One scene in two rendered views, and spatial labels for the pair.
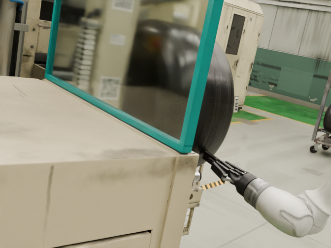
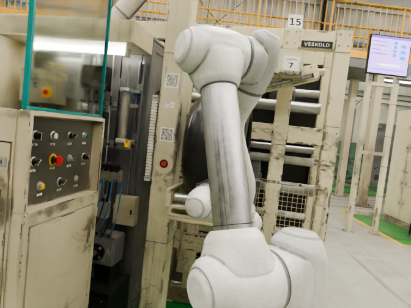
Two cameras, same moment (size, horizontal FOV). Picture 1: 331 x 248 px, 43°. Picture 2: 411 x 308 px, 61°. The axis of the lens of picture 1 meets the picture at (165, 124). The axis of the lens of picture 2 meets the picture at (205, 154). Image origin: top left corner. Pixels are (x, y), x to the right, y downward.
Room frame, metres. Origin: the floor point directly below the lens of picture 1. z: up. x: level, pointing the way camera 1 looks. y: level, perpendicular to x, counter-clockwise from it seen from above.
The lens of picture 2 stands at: (0.32, -1.39, 1.26)
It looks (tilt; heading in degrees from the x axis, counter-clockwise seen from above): 4 degrees down; 50
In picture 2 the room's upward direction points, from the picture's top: 6 degrees clockwise
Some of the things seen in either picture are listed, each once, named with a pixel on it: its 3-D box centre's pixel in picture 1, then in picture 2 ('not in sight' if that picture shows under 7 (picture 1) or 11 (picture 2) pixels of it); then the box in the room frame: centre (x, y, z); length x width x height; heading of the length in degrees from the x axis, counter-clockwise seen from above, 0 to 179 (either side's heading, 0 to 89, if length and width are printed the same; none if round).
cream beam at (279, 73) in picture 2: not in sight; (251, 63); (1.90, 0.15, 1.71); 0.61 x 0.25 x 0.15; 130
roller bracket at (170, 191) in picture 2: not in sight; (178, 192); (1.48, 0.19, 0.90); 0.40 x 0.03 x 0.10; 40
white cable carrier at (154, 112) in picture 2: not in sight; (153, 138); (1.34, 0.29, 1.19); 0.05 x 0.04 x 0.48; 40
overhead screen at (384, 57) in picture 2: not in sight; (388, 55); (5.43, 0.92, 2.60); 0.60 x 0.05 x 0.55; 142
